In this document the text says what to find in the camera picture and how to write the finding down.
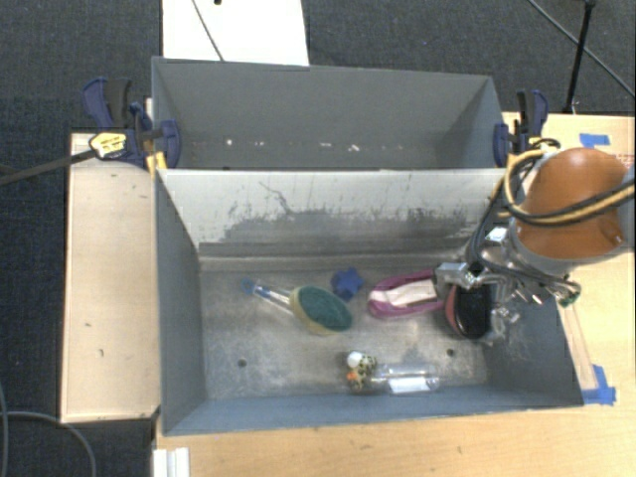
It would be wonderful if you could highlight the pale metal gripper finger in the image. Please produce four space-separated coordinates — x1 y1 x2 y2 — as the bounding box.
482 306 522 346
434 261 479 292

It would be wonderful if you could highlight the black and red-brown case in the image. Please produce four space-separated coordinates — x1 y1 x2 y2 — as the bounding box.
443 284 494 341

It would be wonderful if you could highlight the clear plastic bottle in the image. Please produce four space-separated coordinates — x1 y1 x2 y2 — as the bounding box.
371 362 442 397

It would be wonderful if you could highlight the pale wood board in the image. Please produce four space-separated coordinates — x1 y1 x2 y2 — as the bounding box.
59 131 162 424

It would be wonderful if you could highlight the grey metal bin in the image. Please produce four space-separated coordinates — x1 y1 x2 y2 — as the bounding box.
150 56 586 437

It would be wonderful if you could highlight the green dish brush clear handle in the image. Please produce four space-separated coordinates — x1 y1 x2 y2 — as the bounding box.
240 277 355 338

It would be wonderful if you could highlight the small blue block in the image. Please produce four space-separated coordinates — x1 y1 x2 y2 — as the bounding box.
331 266 366 302

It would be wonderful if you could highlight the spotted toy animal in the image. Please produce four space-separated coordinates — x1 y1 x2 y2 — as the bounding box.
345 350 379 394

